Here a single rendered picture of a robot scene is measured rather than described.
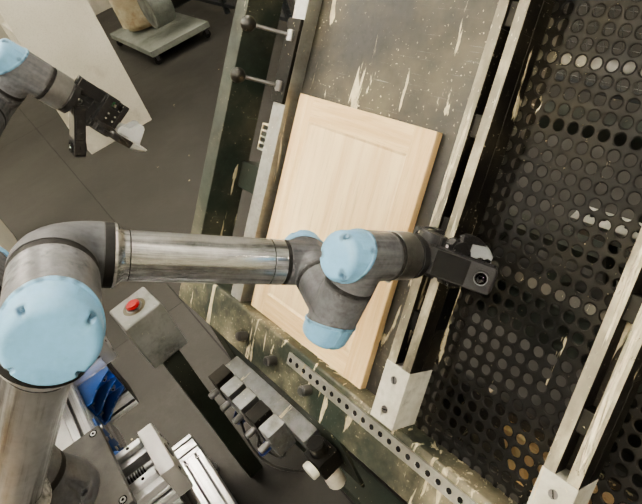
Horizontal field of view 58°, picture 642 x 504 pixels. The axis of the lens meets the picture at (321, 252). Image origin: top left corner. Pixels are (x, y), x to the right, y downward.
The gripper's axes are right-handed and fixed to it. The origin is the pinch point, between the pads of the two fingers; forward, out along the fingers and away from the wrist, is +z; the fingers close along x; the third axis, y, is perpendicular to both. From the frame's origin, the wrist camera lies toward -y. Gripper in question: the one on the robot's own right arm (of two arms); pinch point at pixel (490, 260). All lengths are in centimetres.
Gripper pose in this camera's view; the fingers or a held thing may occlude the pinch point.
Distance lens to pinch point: 106.9
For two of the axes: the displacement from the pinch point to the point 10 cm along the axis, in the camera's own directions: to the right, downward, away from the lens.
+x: -2.4, 9.3, 2.6
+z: 7.5, 0.1, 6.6
